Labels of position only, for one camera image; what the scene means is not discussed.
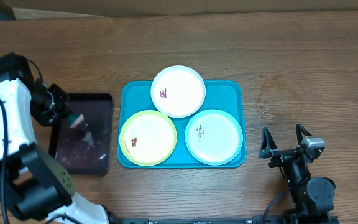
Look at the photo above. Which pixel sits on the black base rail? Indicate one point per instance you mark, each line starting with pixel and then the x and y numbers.
pixel 197 221

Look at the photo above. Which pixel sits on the white plate with red stain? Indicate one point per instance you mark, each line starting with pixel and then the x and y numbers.
pixel 178 91

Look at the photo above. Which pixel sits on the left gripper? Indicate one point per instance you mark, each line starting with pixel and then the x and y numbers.
pixel 61 109

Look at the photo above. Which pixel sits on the yellow-green plate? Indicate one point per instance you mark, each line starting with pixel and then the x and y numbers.
pixel 148 138

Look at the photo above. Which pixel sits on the teal plastic serving tray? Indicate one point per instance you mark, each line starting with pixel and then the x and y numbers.
pixel 222 95

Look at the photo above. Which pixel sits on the light blue plate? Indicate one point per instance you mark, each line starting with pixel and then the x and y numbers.
pixel 214 137

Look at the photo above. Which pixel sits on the black rectangular water tray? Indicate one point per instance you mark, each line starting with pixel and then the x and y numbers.
pixel 85 151

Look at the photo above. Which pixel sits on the green and pink sponge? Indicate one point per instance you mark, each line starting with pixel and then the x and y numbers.
pixel 77 121

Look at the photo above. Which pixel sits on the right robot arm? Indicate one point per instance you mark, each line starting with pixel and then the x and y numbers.
pixel 312 196

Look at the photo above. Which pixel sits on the cardboard box at back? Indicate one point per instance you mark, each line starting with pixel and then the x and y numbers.
pixel 180 7

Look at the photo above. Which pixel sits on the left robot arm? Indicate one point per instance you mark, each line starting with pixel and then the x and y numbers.
pixel 33 185

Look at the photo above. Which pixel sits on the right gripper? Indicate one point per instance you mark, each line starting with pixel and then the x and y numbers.
pixel 270 149

